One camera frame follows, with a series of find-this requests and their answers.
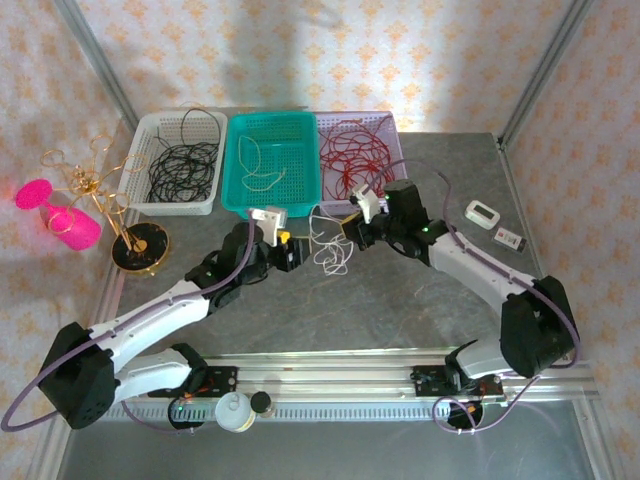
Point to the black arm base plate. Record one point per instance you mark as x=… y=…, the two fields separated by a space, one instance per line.
x=430 y=382
x=222 y=381

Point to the white round jar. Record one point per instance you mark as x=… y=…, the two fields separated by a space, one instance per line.
x=234 y=411

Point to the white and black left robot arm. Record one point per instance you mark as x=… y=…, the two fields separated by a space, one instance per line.
x=150 y=315

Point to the teal plastic basket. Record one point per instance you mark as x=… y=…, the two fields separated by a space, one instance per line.
x=295 y=150

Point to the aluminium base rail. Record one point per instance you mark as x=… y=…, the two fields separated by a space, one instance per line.
x=350 y=370

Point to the aluminium frame bar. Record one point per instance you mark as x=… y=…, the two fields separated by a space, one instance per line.
x=52 y=455
x=595 y=440

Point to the lilac plastic basket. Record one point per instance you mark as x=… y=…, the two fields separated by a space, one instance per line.
x=365 y=205

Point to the small black red card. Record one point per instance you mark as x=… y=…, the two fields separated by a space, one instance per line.
x=511 y=239

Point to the aluminium frame post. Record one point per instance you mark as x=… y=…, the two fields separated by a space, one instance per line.
x=545 y=65
x=100 y=70

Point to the pink wine glass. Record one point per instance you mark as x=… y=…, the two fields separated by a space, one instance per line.
x=77 y=232

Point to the white digital timer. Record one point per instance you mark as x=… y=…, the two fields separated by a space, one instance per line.
x=482 y=214

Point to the small black capped bottle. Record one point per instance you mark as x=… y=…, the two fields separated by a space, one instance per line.
x=260 y=402

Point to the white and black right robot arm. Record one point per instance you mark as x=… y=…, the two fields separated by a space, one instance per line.
x=475 y=270

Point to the aluminium side rail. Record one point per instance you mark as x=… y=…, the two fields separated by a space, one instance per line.
x=107 y=302

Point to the white plastic basket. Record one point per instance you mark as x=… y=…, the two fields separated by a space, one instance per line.
x=135 y=165

